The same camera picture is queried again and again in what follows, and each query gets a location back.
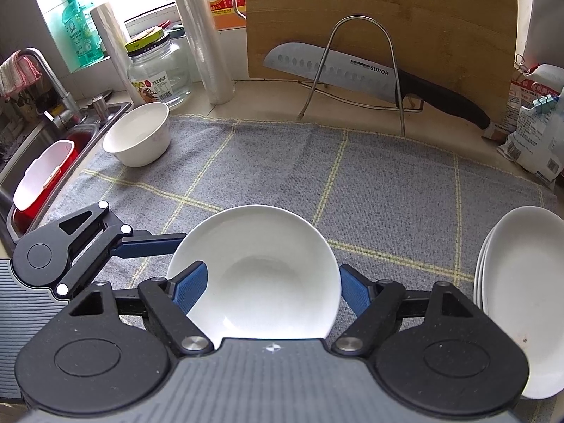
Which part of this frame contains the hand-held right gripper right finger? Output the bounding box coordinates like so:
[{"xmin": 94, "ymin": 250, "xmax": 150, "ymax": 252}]
[{"xmin": 331, "ymin": 264, "xmax": 488, "ymax": 357}]

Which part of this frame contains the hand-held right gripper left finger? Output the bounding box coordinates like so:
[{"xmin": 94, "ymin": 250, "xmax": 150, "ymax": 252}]
[{"xmin": 57, "ymin": 261, "xmax": 215, "ymax": 357}]

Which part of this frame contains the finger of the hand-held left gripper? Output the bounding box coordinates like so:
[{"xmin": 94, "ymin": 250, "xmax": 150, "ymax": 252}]
[{"xmin": 48, "ymin": 200, "xmax": 188, "ymax": 298}]

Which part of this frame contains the floral print white bowl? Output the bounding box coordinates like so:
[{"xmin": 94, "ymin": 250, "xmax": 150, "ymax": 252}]
[{"xmin": 166, "ymin": 205, "xmax": 342, "ymax": 350}]

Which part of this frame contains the plain white bowl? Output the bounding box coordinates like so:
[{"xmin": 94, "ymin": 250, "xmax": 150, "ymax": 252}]
[{"xmin": 103, "ymin": 102, "xmax": 172, "ymax": 168}]

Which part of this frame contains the grey blue checked towel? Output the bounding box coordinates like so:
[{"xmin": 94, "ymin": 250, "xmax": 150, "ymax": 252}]
[{"xmin": 46, "ymin": 114, "xmax": 551, "ymax": 318}]

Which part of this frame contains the red basin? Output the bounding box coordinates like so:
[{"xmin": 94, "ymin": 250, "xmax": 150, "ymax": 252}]
[{"xmin": 6, "ymin": 125, "xmax": 100, "ymax": 241}]

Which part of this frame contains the metal sink knob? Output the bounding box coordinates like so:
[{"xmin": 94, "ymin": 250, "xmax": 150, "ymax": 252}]
[{"xmin": 90, "ymin": 92, "xmax": 114, "ymax": 122}]

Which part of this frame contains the steel sink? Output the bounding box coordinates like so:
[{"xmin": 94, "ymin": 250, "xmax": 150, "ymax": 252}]
[{"xmin": 0, "ymin": 101, "xmax": 133, "ymax": 247}]

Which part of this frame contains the glass jar with green lid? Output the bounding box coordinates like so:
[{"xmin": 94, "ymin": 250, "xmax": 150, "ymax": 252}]
[{"xmin": 125, "ymin": 27, "xmax": 195, "ymax": 112}]

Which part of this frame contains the metal faucet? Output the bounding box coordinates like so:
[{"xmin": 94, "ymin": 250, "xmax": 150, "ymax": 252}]
[{"xmin": 18, "ymin": 48, "xmax": 84, "ymax": 128}]

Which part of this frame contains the tall plastic wrap roll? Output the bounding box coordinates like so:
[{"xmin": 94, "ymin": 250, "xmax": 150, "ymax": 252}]
[{"xmin": 164, "ymin": 0, "xmax": 236, "ymax": 105}]

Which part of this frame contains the short plastic wrap roll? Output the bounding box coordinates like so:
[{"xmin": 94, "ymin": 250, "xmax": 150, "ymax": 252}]
[{"xmin": 89, "ymin": 2, "xmax": 146, "ymax": 105}]

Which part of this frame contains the teal plastic bottle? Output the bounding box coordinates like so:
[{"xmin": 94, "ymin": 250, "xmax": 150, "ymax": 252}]
[{"xmin": 84, "ymin": 2, "xmax": 109, "ymax": 59}]

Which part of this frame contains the striped rag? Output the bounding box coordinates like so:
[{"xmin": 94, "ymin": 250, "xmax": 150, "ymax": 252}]
[{"xmin": 0, "ymin": 50, "xmax": 42, "ymax": 98}]

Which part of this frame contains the teal pump soap bottle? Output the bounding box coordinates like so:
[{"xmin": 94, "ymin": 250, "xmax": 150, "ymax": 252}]
[{"xmin": 59, "ymin": 0, "xmax": 98, "ymax": 68}]

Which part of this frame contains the white blue printed bag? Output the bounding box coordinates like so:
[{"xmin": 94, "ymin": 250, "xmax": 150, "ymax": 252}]
[{"xmin": 500, "ymin": 97, "xmax": 564, "ymax": 181}]

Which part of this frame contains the teal binder clip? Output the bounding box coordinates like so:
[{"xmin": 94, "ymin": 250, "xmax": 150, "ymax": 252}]
[{"xmin": 531, "ymin": 94, "xmax": 560, "ymax": 112}]

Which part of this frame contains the orange white bag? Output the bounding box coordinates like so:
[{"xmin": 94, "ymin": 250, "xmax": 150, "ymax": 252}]
[{"xmin": 511, "ymin": 64, "xmax": 564, "ymax": 124}]

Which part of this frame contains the bamboo cutting board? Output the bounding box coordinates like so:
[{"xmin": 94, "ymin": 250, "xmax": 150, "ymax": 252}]
[{"xmin": 244, "ymin": 0, "xmax": 518, "ymax": 124}]

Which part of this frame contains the black handled kitchen knife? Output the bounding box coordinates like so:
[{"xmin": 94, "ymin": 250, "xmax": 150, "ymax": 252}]
[{"xmin": 263, "ymin": 42, "xmax": 492, "ymax": 130}]

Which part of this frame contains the metal wire rack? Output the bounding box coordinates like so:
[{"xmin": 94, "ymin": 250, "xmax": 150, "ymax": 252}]
[{"xmin": 297, "ymin": 15, "xmax": 426, "ymax": 137}]

